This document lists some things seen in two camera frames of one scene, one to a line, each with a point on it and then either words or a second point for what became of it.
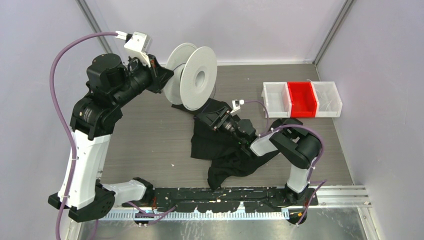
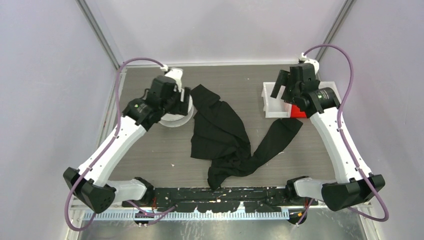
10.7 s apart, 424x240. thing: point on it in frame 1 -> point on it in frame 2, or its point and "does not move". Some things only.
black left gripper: x=158 y=75 -> x=181 y=106
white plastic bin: x=277 y=98 does not move
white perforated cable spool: x=195 y=72 -> x=174 y=120
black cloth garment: x=219 y=138 does not move
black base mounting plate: x=223 y=199 does not move
